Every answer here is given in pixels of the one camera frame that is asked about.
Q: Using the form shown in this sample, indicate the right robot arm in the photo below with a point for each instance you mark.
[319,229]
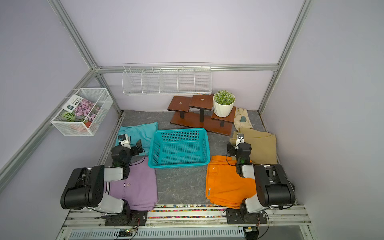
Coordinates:
[273,189]

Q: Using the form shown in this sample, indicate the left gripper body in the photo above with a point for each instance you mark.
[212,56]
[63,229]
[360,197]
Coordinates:
[132,147]

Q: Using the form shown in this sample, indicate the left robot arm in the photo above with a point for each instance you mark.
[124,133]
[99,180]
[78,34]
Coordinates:
[87,187]

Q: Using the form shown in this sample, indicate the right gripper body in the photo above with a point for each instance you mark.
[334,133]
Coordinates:
[240,147]

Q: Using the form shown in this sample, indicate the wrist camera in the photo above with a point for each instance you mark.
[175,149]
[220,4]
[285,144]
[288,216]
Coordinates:
[240,139]
[124,141]

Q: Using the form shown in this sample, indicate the brown wooden tiered stand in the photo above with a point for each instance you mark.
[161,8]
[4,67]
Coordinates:
[190,112]

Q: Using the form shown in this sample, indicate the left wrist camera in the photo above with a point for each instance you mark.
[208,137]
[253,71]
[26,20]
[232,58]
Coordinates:
[124,141]

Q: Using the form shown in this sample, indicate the orange pants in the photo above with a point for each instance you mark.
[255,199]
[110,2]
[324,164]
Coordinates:
[224,187]

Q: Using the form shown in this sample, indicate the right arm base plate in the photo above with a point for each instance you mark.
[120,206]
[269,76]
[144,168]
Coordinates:
[236,217]

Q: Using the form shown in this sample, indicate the teal folded pants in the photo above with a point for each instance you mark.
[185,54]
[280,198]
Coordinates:
[144,132]

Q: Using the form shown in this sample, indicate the teal plastic basket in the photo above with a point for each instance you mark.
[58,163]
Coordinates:
[179,148]

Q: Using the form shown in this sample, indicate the white wire wall shelf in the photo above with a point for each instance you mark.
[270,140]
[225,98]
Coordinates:
[167,78]

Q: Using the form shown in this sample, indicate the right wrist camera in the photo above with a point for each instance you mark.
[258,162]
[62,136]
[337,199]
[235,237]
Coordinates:
[240,139]

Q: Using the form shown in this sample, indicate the khaki folded pants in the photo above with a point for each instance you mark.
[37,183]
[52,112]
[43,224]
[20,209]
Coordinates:
[264,145]

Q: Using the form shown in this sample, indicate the purple pants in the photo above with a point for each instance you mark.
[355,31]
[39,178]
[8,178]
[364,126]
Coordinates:
[139,189]

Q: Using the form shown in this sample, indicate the white wire basket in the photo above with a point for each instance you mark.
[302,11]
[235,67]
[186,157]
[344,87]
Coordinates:
[82,114]

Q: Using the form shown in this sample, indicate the white pot green plant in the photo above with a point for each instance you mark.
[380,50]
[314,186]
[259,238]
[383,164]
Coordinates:
[223,103]

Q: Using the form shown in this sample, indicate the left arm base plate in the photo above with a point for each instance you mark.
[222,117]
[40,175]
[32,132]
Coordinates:
[136,218]

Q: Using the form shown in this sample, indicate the beige glove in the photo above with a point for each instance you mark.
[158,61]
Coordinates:
[242,119]

